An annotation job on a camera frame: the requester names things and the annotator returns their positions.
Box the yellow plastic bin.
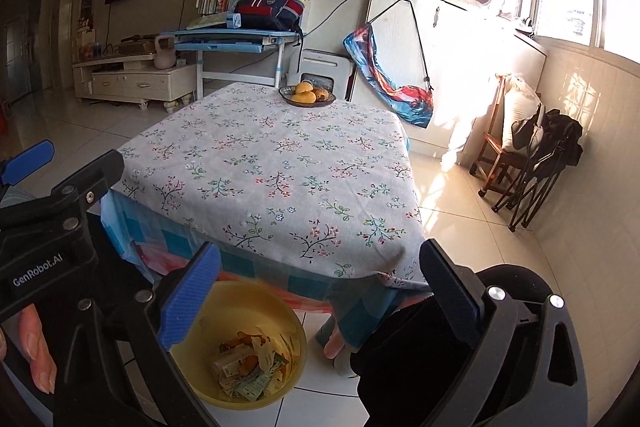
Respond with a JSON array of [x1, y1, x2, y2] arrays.
[[170, 279, 308, 410]]

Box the white television stand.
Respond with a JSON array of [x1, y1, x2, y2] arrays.
[[72, 54, 197, 112]]

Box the wooden chair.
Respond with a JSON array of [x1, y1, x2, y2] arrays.
[[470, 74, 543, 198]]

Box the blue study desk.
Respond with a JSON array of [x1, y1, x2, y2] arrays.
[[165, 27, 303, 100]]

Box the white cabinet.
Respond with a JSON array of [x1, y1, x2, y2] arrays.
[[367, 0, 548, 158]]

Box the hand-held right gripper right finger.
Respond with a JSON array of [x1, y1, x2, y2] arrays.
[[417, 238, 590, 427]]

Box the white pillow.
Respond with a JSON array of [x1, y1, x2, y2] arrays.
[[501, 74, 543, 152]]

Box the navy red backpack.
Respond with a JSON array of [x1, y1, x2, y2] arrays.
[[235, 0, 311, 32]]

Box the person's right trouser leg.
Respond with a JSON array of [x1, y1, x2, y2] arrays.
[[350, 264, 556, 427]]

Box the dark fruit bowl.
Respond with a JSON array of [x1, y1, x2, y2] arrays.
[[278, 84, 337, 108]]

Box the black jacket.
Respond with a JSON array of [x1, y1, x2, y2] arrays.
[[510, 107, 585, 168]]

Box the blue red printed kite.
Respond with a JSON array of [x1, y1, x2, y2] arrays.
[[342, 0, 436, 128]]

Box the floral white tablecloth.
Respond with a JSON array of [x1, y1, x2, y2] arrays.
[[112, 83, 431, 290]]

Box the brown box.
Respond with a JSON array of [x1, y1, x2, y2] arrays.
[[120, 34, 161, 56]]

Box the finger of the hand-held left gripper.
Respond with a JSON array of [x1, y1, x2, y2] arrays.
[[0, 149, 126, 238], [0, 142, 55, 188]]

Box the open book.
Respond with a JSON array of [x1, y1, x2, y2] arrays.
[[186, 14, 228, 30]]

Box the table leg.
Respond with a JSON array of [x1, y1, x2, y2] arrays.
[[322, 314, 353, 360]]

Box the person's left hand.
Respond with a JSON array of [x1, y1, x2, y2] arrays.
[[0, 306, 57, 396]]

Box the white air purifier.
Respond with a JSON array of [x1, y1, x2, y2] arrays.
[[299, 49, 353, 100]]

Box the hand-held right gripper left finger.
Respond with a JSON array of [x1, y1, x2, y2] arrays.
[[52, 241, 223, 427]]

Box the black folding chair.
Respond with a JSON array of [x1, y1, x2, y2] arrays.
[[492, 152, 556, 233]]

